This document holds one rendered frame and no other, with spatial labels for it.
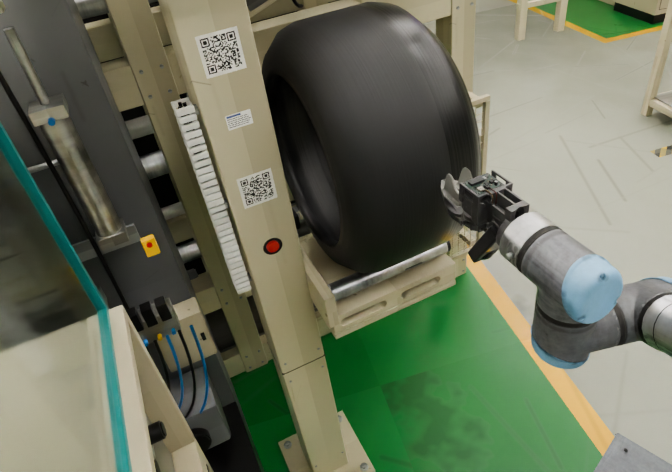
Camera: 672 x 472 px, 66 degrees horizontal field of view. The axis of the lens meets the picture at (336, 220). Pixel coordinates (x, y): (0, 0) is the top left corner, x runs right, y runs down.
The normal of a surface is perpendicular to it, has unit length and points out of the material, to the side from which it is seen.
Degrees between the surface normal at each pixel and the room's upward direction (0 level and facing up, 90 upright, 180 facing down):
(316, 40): 20
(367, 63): 33
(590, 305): 85
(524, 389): 0
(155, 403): 90
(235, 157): 90
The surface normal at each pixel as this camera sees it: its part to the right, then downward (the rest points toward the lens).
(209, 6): 0.42, 0.51
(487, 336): -0.13, -0.79
